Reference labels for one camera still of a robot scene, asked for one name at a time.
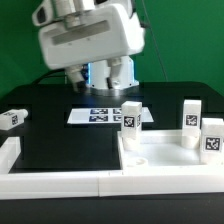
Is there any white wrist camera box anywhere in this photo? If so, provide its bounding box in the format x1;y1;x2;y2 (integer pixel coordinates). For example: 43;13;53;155
32;0;59;27

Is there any white square table top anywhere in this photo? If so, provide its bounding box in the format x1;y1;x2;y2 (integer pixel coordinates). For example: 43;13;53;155
117;129;224;171

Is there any white marker sheet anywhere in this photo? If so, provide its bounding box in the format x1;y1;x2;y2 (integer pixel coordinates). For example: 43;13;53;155
67;106;155;125

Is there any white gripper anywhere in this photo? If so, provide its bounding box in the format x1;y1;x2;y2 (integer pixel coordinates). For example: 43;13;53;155
39;4;145;92

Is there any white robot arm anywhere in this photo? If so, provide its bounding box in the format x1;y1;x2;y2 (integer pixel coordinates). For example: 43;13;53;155
32;0;145;94

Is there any black cable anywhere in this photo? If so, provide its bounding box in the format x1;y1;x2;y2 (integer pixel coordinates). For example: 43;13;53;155
31;69;68;86

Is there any white U-shaped fence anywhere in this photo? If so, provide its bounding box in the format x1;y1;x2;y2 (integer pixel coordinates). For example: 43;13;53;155
0;137;224;200

